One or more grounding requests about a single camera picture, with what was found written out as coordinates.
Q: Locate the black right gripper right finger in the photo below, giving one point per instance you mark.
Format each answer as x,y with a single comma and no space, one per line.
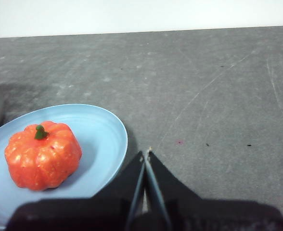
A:
204,216

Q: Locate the blue round plate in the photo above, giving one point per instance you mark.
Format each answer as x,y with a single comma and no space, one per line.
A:
95,134

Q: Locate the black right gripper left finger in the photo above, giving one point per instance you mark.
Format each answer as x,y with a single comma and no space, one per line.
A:
83,216

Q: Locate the orange pumpkin with green stem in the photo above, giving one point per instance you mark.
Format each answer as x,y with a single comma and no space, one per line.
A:
42,161

